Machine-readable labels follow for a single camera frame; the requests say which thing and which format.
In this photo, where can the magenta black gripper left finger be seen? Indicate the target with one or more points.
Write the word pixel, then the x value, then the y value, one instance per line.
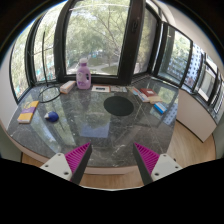
pixel 70 166

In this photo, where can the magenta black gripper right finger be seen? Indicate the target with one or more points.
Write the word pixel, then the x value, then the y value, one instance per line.
pixel 153 166

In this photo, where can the blue white computer mouse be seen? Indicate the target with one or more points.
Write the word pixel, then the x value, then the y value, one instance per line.
pixel 51 116

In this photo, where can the round black mouse pad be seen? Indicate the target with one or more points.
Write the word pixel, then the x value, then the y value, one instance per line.
pixel 118 106

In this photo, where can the blue white box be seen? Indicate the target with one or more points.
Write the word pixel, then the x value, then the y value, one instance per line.
pixel 160 107

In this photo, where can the tan small box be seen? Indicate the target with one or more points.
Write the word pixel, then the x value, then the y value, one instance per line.
pixel 155 99

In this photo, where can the yellow purple book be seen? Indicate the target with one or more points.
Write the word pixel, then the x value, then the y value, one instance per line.
pixel 27 113

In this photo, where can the red book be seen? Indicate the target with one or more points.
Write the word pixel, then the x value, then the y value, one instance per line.
pixel 148 92

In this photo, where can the white orange booklet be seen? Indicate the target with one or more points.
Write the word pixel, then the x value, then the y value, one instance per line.
pixel 98 88

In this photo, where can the grey patterned booklet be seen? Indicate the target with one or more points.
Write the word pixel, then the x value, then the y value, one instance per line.
pixel 118 89

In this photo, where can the purple detergent bottle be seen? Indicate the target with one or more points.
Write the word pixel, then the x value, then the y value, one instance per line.
pixel 83 76

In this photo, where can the black window frame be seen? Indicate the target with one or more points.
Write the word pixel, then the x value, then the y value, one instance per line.
pixel 121 39

